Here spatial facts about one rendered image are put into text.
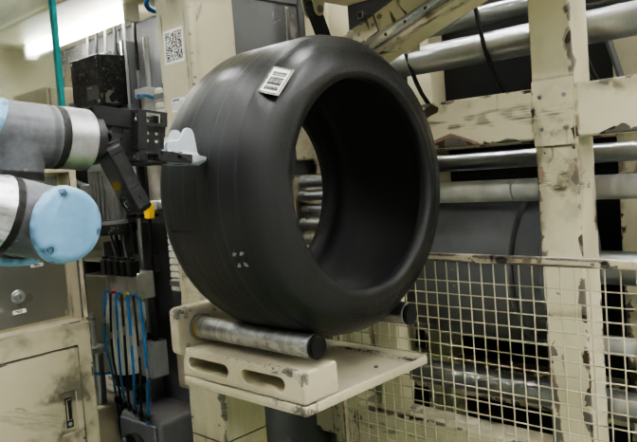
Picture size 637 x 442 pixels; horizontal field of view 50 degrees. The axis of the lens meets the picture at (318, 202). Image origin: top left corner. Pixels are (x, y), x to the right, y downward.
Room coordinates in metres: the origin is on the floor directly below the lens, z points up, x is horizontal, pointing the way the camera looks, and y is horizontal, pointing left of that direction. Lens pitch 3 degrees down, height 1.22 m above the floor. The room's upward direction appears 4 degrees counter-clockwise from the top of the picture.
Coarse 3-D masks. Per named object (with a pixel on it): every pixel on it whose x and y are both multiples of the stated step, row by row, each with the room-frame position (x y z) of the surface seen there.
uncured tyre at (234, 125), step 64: (256, 64) 1.21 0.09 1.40; (320, 64) 1.22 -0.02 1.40; (384, 64) 1.35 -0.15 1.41; (192, 128) 1.22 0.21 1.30; (256, 128) 1.13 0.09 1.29; (320, 128) 1.61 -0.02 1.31; (384, 128) 1.56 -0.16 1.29; (192, 192) 1.18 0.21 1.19; (256, 192) 1.11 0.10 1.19; (384, 192) 1.60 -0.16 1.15; (192, 256) 1.23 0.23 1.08; (256, 256) 1.13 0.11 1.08; (320, 256) 1.58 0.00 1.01; (384, 256) 1.53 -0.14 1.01; (256, 320) 1.28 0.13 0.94; (320, 320) 1.21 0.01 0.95
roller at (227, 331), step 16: (208, 320) 1.41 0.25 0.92; (224, 320) 1.38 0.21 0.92; (208, 336) 1.39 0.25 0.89; (224, 336) 1.35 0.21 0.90; (240, 336) 1.32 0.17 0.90; (256, 336) 1.29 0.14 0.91; (272, 336) 1.26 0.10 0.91; (288, 336) 1.23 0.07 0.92; (304, 336) 1.21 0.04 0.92; (320, 336) 1.21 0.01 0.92; (288, 352) 1.23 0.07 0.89; (304, 352) 1.20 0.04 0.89; (320, 352) 1.20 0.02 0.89
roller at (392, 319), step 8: (400, 304) 1.41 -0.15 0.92; (408, 304) 1.40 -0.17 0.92; (392, 312) 1.41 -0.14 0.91; (400, 312) 1.40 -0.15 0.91; (408, 312) 1.40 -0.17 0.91; (416, 312) 1.42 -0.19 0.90; (384, 320) 1.43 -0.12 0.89; (392, 320) 1.42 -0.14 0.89; (400, 320) 1.40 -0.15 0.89; (408, 320) 1.39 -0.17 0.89
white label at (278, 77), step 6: (276, 66) 1.18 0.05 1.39; (270, 72) 1.17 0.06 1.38; (276, 72) 1.17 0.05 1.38; (282, 72) 1.17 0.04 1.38; (288, 72) 1.16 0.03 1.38; (270, 78) 1.16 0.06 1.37; (276, 78) 1.16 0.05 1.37; (282, 78) 1.16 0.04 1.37; (288, 78) 1.16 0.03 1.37; (264, 84) 1.16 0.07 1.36; (270, 84) 1.15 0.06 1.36; (276, 84) 1.15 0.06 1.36; (282, 84) 1.15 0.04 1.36; (258, 90) 1.15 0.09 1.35; (264, 90) 1.15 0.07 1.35; (270, 90) 1.15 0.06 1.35; (276, 90) 1.14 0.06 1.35
